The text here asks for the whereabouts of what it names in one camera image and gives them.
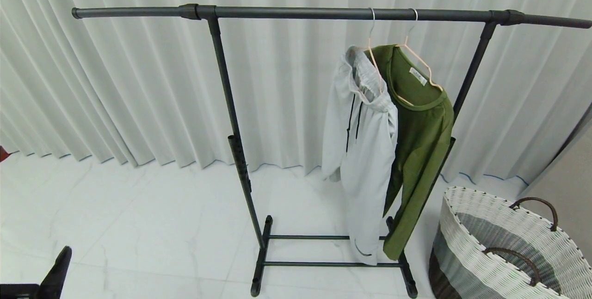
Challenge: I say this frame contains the white curtain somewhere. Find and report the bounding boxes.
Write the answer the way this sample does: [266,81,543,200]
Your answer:
[0,0,592,186]

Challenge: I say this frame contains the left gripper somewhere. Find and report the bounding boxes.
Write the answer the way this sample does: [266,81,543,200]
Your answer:
[0,246,73,299]

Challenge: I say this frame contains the black clothes rack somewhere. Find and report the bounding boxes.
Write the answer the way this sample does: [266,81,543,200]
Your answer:
[72,4,592,299]

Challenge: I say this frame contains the white laundry basket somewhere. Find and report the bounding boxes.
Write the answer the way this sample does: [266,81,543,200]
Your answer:
[428,186,584,299]

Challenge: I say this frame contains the pink clothes hanger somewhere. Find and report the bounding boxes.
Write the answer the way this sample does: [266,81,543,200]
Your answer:
[395,9,444,107]
[351,8,385,105]

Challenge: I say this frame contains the pale grey shorts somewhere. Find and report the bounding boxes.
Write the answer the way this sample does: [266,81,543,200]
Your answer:
[321,47,399,266]

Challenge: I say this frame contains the green printed t-shirt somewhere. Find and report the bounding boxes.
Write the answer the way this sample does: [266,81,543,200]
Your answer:
[365,44,456,261]

